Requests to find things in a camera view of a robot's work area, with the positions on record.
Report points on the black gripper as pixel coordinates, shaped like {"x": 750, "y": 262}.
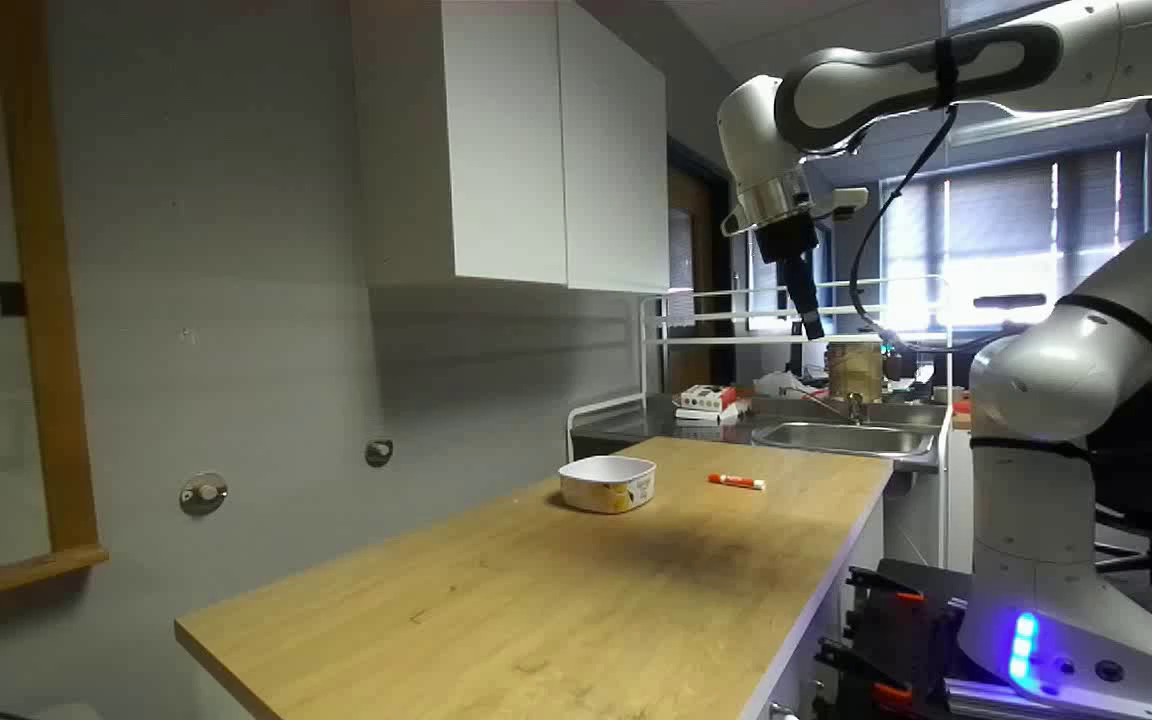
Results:
{"x": 784, "y": 242}

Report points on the red and white Expo marker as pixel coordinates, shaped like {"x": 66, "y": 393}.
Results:
{"x": 736, "y": 481}

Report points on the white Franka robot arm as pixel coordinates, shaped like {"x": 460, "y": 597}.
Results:
{"x": 1069, "y": 372}

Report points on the white bowl with yellow print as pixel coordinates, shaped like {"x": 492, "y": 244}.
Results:
{"x": 605, "y": 486}

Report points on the tan jar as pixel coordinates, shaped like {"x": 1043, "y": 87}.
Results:
{"x": 858, "y": 372}

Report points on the steel sink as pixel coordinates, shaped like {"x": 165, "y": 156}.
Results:
{"x": 830, "y": 438}

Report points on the red and white box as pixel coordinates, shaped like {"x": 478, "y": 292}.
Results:
{"x": 712, "y": 405}

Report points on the window blinds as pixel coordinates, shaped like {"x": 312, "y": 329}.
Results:
{"x": 1003, "y": 242}

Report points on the black clamp with red tips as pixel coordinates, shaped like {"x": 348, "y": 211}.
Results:
{"x": 899, "y": 634}

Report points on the white wall cabinet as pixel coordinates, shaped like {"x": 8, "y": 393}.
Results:
{"x": 509, "y": 133}

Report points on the round metal wall knob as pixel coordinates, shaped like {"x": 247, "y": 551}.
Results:
{"x": 207, "y": 494}
{"x": 376, "y": 453}

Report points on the wooden frame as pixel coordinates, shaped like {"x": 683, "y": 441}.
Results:
{"x": 49, "y": 333}

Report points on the black wall switch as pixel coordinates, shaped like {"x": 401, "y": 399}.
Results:
{"x": 13, "y": 299}

